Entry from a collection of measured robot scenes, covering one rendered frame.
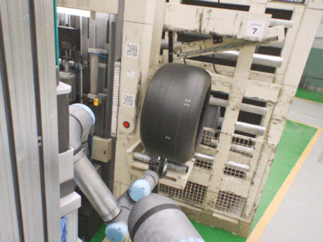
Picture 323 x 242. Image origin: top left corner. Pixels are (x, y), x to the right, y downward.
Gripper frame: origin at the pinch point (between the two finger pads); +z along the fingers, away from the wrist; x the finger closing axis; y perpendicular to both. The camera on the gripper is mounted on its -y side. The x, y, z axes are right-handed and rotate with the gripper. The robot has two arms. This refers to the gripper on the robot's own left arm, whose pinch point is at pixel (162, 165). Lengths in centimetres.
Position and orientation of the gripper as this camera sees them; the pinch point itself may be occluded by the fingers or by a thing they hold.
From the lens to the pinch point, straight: 132.0
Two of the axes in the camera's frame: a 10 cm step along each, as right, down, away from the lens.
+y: 1.6, -9.5, -2.6
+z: 2.9, -2.1, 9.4
